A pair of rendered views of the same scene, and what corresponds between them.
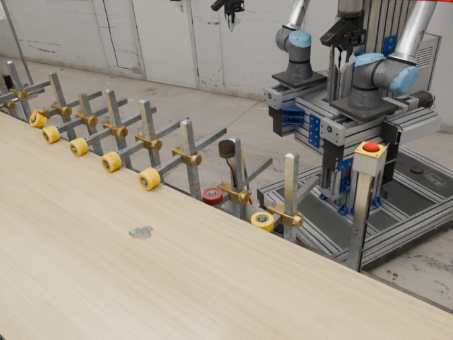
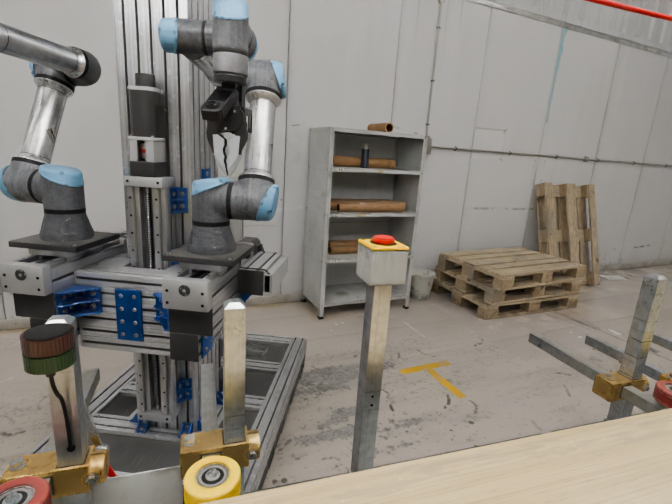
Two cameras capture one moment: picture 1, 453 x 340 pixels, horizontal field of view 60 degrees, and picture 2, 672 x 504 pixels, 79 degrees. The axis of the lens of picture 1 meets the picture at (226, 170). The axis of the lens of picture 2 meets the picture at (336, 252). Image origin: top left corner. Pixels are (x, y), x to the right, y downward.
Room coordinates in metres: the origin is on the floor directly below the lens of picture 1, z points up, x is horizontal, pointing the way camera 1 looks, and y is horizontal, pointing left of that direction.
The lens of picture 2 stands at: (0.68, 0.23, 1.37)
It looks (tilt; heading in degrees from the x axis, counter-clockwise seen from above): 14 degrees down; 300
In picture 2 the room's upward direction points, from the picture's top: 4 degrees clockwise
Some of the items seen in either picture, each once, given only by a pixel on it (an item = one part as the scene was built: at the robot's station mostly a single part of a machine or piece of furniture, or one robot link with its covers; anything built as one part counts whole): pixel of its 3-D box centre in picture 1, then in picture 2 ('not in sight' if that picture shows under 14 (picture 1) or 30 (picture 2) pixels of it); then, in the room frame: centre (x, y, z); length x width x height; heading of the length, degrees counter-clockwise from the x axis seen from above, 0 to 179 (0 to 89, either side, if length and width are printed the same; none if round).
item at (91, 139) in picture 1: (118, 125); not in sight; (1.85, 0.54, 0.95); 0.50 x 0.04 x 0.04; 139
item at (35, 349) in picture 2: (226, 146); (48, 339); (1.27, -0.01, 1.10); 0.06 x 0.06 x 0.02
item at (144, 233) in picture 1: (141, 229); not in sight; (1.05, 0.32, 0.91); 0.09 x 0.07 x 0.02; 74
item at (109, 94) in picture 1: (118, 133); not in sight; (1.79, 0.53, 0.93); 0.04 x 0.04 x 0.48; 49
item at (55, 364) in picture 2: (226, 152); (50, 356); (1.27, -0.01, 1.08); 0.06 x 0.06 x 0.02
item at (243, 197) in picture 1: (232, 193); (58, 474); (1.31, -0.02, 0.85); 0.14 x 0.06 x 0.05; 49
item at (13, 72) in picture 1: (22, 97); not in sight; (2.45, 1.29, 0.92); 0.04 x 0.04 x 0.48; 49
